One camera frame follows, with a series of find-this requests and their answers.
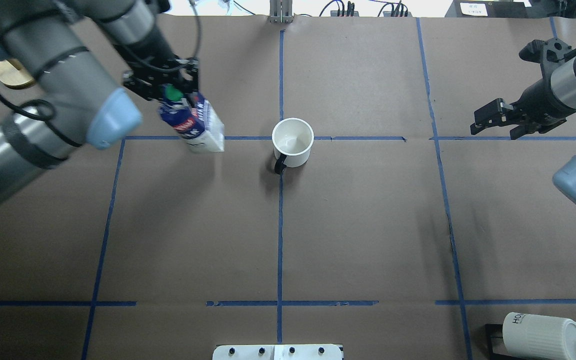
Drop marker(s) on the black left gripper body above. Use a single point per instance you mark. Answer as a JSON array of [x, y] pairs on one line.
[[154, 49]]

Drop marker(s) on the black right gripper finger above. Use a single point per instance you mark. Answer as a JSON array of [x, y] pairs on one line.
[[493, 114]]

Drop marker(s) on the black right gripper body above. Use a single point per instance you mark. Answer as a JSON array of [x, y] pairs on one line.
[[535, 100]]

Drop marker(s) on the blue Pascual milk carton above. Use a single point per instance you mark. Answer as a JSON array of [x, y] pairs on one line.
[[194, 119]]

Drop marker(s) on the white smiley face mug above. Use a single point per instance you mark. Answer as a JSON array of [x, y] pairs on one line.
[[292, 139]]

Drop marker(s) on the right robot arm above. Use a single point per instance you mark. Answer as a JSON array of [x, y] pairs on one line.
[[563, 84]]

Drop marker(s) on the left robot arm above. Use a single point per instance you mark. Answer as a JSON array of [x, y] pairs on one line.
[[82, 103]]

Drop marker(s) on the black box with label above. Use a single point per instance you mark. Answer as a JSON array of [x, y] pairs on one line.
[[487, 9]]

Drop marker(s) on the wooden mug tree stand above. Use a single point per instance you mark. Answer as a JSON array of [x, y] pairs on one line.
[[14, 75]]

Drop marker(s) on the black power strip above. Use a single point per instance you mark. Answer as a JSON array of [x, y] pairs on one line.
[[344, 9], [394, 10]]

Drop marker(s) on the white ribbed mug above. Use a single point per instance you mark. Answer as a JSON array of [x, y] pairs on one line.
[[537, 337]]

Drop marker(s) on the aluminium frame post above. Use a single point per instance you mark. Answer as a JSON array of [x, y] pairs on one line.
[[281, 12]]

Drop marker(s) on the black wire mug rack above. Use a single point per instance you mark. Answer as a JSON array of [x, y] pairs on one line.
[[494, 332]]

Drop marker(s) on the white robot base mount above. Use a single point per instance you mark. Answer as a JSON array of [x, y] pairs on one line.
[[314, 351]]

